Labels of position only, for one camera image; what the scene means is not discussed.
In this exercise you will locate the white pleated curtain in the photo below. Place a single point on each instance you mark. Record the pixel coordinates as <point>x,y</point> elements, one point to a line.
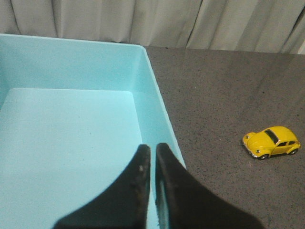
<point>236,25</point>

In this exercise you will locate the yellow toy beetle car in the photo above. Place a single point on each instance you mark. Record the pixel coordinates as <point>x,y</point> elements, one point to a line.
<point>270,142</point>

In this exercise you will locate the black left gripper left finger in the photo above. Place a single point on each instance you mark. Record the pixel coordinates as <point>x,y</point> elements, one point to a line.
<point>123,205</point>

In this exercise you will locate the light blue storage box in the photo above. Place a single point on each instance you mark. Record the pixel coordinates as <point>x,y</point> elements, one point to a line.
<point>72,114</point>

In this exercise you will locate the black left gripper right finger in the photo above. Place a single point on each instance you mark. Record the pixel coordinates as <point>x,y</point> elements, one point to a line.
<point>184,203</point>

